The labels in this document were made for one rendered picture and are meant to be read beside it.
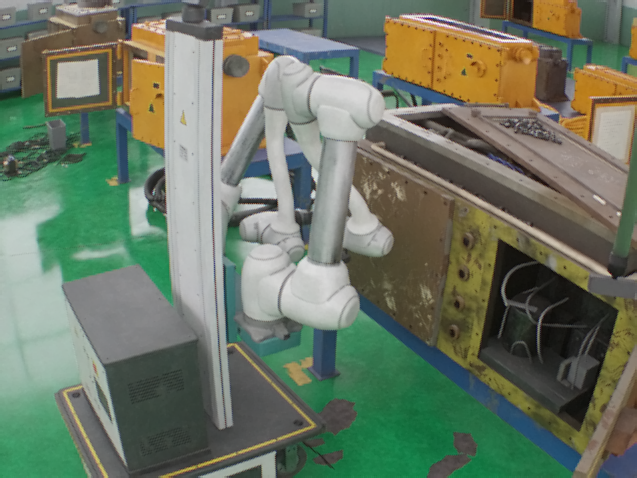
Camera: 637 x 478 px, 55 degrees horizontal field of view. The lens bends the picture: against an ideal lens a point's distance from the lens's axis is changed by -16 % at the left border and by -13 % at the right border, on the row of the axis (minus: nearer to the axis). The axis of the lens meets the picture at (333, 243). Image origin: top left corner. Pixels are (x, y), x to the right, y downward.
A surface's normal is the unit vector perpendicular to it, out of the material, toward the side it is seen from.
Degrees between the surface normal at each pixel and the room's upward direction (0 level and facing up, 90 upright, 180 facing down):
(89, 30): 90
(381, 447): 0
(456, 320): 90
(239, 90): 90
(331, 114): 85
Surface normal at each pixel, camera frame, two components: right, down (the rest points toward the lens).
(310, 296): -0.41, 0.17
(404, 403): 0.04, -0.90
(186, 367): 0.56, 0.39
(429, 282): -0.84, 0.21
